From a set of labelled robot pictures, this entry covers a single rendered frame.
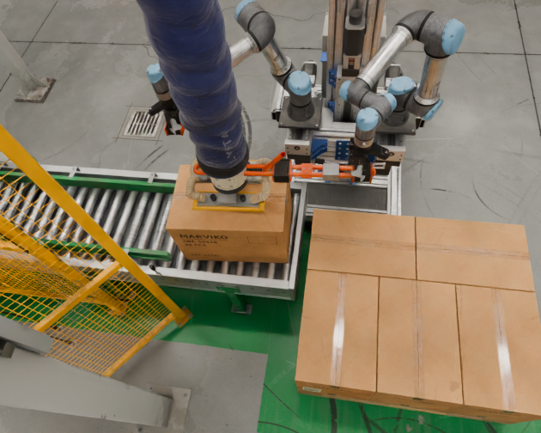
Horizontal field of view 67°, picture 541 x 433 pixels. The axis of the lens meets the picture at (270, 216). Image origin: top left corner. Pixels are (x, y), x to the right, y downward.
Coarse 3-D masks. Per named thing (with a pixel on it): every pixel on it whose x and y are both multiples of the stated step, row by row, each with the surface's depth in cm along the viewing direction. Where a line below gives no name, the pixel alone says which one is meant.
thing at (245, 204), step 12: (204, 192) 195; (216, 192) 195; (240, 192) 193; (252, 192) 193; (192, 204) 192; (204, 204) 191; (216, 204) 191; (228, 204) 190; (240, 204) 189; (252, 204) 189; (264, 204) 190
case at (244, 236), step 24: (288, 192) 223; (168, 216) 211; (192, 216) 210; (216, 216) 209; (240, 216) 207; (264, 216) 206; (288, 216) 226; (192, 240) 218; (216, 240) 215; (240, 240) 213; (264, 240) 211; (288, 240) 230
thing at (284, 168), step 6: (282, 162) 184; (288, 162) 184; (276, 168) 183; (282, 168) 183; (288, 168) 182; (276, 174) 180; (282, 174) 180; (288, 174) 181; (276, 180) 183; (282, 180) 183; (288, 180) 182
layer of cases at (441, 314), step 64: (320, 256) 236; (384, 256) 233; (448, 256) 229; (512, 256) 226; (320, 320) 218; (384, 320) 215; (448, 320) 212; (512, 320) 209; (320, 384) 204; (384, 384) 200; (448, 384) 198; (512, 384) 195
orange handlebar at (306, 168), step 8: (184, 128) 203; (296, 168) 184; (304, 168) 181; (312, 168) 181; (320, 168) 182; (344, 168) 181; (296, 176) 182; (304, 176) 182; (312, 176) 181; (320, 176) 181; (344, 176) 179
